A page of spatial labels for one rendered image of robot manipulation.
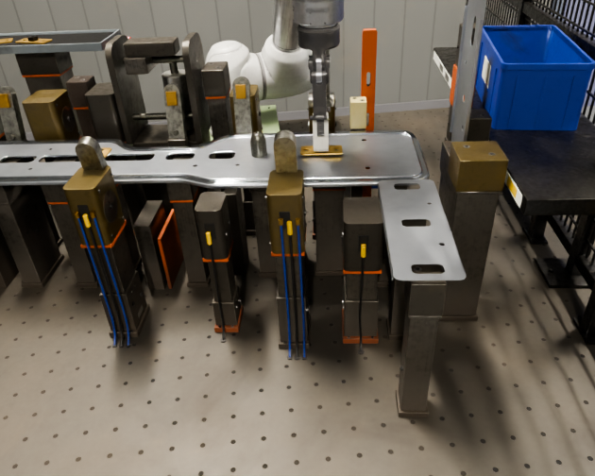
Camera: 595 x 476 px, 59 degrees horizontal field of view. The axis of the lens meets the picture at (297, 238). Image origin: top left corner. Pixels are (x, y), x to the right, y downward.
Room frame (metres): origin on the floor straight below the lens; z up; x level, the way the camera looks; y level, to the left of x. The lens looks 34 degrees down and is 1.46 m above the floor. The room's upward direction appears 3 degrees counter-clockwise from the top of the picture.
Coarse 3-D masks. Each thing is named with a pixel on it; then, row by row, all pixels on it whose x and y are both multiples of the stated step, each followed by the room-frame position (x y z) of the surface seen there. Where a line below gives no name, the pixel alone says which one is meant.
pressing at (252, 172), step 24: (0, 144) 1.11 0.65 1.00; (24, 144) 1.11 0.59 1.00; (48, 144) 1.10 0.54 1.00; (72, 144) 1.09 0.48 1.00; (120, 144) 1.07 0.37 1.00; (216, 144) 1.05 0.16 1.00; (240, 144) 1.04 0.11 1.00; (312, 144) 1.02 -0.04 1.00; (336, 144) 1.01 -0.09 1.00; (360, 144) 1.01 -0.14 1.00; (384, 144) 1.00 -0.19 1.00; (408, 144) 0.99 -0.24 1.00; (0, 168) 0.99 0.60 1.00; (24, 168) 0.98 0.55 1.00; (48, 168) 0.98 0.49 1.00; (72, 168) 0.97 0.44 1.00; (120, 168) 0.96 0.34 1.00; (144, 168) 0.95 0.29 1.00; (168, 168) 0.95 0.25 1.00; (192, 168) 0.94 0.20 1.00; (216, 168) 0.93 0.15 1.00; (240, 168) 0.93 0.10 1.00; (264, 168) 0.92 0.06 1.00; (312, 168) 0.91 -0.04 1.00; (336, 168) 0.91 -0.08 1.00; (360, 168) 0.90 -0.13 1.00; (384, 168) 0.90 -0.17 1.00; (408, 168) 0.89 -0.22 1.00
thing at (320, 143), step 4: (324, 120) 0.96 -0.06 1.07; (328, 120) 0.97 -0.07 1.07; (324, 124) 0.96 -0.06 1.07; (328, 124) 0.96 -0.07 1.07; (324, 128) 0.96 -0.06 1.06; (328, 128) 0.96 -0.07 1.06; (316, 132) 0.97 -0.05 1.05; (324, 132) 0.96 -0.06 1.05; (328, 132) 0.96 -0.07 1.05; (316, 136) 0.97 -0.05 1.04; (320, 136) 0.96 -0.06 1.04; (324, 136) 0.96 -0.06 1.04; (328, 136) 0.96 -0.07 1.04; (316, 140) 0.97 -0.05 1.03; (320, 140) 0.96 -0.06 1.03; (324, 140) 0.96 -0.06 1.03; (328, 140) 0.96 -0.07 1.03; (316, 144) 0.96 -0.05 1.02; (320, 144) 0.96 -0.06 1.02; (324, 144) 0.96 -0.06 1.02; (328, 144) 0.96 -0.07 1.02; (316, 148) 0.96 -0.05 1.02; (320, 148) 0.96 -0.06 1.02; (324, 148) 0.96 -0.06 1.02; (328, 148) 0.96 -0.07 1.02
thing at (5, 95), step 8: (0, 88) 1.17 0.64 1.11; (8, 88) 1.18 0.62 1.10; (0, 96) 1.16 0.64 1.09; (8, 96) 1.17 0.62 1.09; (16, 96) 1.19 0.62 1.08; (0, 104) 1.16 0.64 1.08; (8, 104) 1.16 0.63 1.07; (16, 104) 1.18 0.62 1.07; (0, 112) 1.16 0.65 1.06; (8, 112) 1.16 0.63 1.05; (16, 112) 1.17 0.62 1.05; (8, 120) 1.16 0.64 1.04; (16, 120) 1.16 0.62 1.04; (8, 128) 1.16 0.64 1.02; (16, 128) 1.15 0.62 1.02; (24, 128) 1.17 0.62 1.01; (8, 136) 1.15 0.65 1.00; (16, 136) 1.15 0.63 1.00; (24, 136) 1.16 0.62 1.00
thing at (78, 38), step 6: (0, 36) 1.44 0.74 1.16; (6, 36) 1.44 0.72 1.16; (12, 36) 1.44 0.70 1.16; (18, 36) 1.43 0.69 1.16; (24, 36) 1.43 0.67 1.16; (42, 36) 1.42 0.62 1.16; (48, 36) 1.41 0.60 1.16; (54, 36) 1.41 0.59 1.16; (60, 36) 1.41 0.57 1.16; (66, 36) 1.40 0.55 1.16; (72, 36) 1.40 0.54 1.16; (78, 36) 1.39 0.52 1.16; (84, 36) 1.39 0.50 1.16; (90, 36) 1.39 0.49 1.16; (96, 36) 1.38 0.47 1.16; (102, 36) 1.38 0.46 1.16; (108, 36) 1.38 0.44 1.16; (12, 42) 1.36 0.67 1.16; (48, 42) 1.34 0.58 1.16; (54, 42) 1.34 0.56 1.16; (60, 42) 1.33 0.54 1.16; (66, 42) 1.33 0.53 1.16; (72, 42) 1.33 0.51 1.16; (78, 42) 1.32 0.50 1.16; (84, 42) 1.32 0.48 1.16
